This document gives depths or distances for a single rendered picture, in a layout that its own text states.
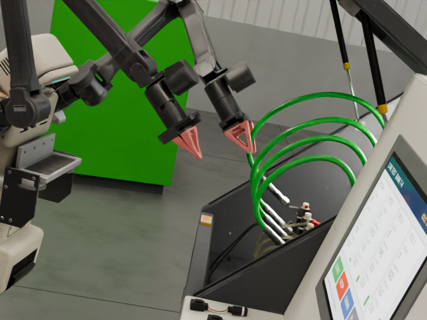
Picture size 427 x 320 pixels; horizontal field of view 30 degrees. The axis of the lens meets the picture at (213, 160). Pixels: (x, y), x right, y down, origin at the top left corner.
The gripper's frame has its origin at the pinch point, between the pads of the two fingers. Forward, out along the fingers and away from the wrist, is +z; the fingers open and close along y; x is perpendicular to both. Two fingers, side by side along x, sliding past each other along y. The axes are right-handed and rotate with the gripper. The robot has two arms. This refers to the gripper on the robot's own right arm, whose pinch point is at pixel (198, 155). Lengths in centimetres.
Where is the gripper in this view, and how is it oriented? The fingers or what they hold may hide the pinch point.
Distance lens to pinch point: 189.2
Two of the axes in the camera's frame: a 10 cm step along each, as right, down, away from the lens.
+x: 2.9, -1.9, 9.4
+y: 7.9, -5.1, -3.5
